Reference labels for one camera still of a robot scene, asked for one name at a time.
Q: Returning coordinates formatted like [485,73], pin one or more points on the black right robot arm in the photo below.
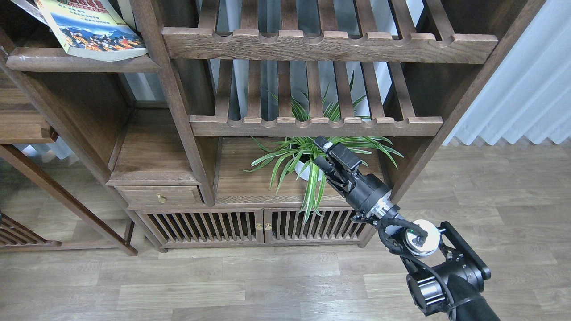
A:
[444,272]

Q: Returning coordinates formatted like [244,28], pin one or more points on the white plant pot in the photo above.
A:
[303,169]

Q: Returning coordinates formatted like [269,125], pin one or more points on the blue landscape cover book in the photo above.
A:
[91,29]

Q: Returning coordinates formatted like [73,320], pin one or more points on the brass drawer knob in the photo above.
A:
[161,199]

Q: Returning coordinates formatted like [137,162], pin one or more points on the maroon book white characters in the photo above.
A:
[30,7]

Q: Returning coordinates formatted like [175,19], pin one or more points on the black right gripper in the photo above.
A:
[368,195]

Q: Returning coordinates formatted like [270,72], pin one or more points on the white pleated curtain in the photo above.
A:
[529,95]

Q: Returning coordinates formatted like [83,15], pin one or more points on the dark wooden bookshelf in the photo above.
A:
[178,120]

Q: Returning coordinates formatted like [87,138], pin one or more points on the white upright book spine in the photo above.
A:
[127,13]

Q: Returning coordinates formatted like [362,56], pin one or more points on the green spider plant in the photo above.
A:
[301,149]

